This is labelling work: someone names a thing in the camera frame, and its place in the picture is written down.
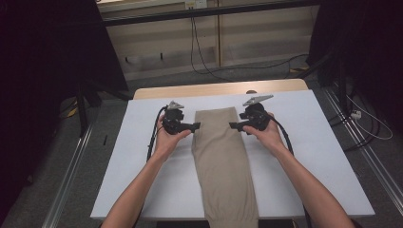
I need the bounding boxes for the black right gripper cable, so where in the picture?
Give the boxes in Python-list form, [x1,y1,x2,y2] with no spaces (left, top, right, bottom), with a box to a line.
[267,114,313,228]

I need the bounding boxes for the white wall outlet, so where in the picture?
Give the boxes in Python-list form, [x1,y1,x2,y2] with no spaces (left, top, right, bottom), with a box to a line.
[184,0,208,10]

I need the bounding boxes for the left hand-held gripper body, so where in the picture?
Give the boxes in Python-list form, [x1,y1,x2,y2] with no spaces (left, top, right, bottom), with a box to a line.
[161,100,188,136]

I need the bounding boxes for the beige pants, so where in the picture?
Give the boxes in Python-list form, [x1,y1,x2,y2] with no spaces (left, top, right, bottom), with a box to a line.
[191,106,260,228]

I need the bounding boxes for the white floor cable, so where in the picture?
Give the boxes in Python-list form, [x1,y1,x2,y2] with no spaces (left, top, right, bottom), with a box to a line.
[345,94,393,142]

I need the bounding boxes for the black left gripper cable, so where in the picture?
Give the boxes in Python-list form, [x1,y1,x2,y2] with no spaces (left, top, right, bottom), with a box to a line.
[136,105,168,228]

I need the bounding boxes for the white table mat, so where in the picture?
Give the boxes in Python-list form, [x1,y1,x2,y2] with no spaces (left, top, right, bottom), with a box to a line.
[89,89,375,221]

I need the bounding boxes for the black metal crossbar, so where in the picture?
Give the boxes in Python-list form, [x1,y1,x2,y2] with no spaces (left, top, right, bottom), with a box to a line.
[100,0,321,28]

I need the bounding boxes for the person's left hand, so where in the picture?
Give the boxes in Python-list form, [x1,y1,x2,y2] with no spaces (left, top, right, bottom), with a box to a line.
[154,114,193,160]

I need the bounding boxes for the black wall cable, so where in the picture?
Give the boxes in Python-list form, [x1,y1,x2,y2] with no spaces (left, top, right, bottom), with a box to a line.
[191,9,310,79]
[189,9,232,82]

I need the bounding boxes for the black floor cable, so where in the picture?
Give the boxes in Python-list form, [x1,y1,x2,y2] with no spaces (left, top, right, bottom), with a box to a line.
[327,88,383,153]

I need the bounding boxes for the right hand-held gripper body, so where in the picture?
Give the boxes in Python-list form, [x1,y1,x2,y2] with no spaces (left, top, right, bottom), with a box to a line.
[239,93,275,131]

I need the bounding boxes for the black stand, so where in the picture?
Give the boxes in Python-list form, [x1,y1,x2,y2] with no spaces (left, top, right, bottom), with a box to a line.
[297,47,350,112]
[74,79,131,138]

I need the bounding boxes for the person's right hand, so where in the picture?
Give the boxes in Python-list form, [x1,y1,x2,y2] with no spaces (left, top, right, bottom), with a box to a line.
[241,112,288,155]

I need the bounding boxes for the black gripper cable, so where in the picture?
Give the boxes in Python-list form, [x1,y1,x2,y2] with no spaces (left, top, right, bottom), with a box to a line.
[136,105,168,228]
[267,114,313,228]

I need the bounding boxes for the aluminium floor rail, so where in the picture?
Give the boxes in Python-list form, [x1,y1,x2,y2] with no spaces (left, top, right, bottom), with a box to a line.
[321,85,403,207]
[41,123,94,228]

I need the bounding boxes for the dark curtain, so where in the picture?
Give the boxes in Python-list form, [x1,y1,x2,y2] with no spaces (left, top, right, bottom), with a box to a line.
[0,0,129,219]
[307,0,403,127]

